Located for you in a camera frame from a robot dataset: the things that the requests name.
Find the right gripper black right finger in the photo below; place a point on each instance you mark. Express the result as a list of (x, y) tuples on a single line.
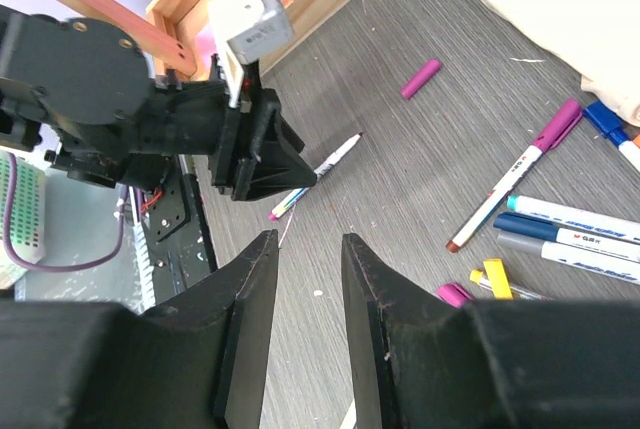
[(418, 362)]

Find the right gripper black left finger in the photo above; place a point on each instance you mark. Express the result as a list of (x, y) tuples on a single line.
[(197, 360)]

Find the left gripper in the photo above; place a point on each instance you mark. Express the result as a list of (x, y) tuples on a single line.
[(258, 153)]

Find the magenta pen cap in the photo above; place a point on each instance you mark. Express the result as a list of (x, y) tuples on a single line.
[(420, 78)]

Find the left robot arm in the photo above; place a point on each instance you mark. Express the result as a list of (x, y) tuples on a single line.
[(88, 81)]

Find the lilac pen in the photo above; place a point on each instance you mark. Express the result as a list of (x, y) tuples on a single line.
[(453, 294)]

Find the teal cap white marker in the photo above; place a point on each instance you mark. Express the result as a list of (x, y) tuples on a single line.
[(575, 218)]

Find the blue cap white marker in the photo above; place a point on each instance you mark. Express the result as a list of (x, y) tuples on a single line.
[(610, 126)]

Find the beige folded cloth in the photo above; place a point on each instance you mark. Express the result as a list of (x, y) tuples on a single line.
[(597, 38)]

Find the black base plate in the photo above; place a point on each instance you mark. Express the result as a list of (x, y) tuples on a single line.
[(173, 245)]

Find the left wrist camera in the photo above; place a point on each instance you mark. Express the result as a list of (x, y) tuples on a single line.
[(245, 31)]

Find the grey cable duct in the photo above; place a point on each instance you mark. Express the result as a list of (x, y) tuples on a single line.
[(27, 218)]

